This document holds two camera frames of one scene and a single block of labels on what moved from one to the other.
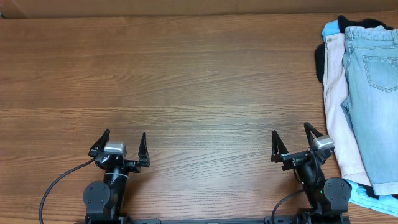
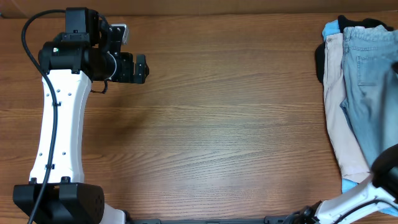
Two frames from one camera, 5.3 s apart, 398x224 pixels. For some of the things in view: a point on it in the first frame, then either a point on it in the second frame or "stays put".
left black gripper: [134, 165] -> [126, 75]
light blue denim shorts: [370, 99] stays put
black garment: [344, 22] stays put
